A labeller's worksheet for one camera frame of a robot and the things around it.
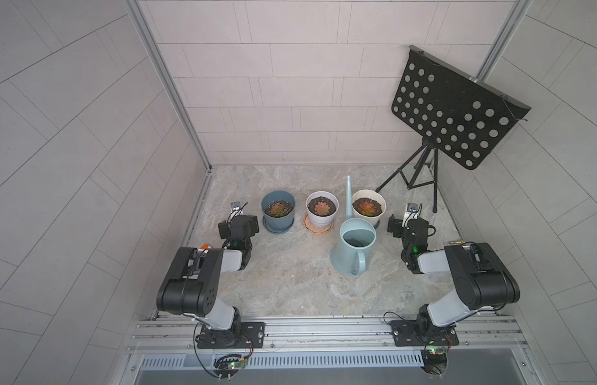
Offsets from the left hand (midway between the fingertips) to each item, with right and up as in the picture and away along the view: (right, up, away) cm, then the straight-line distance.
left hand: (241, 214), depth 94 cm
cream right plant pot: (+50, +4, -3) cm, 50 cm away
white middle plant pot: (+32, +3, -3) cm, 32 cm away
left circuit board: (+4, -40, -27) cm, 48 cm away
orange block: (-12, -11, -6) cm, 17 cm away
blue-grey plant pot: (+15, +2, -3) cm, 16 cm away
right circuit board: (+63, -39, -26) cm, 79 cm away
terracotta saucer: (+31, -7, 0) cm, 31 cm away
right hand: (+65, 0, 0) cm, 65 cm away
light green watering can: (+42, -4, -21) cm, 47 cm away
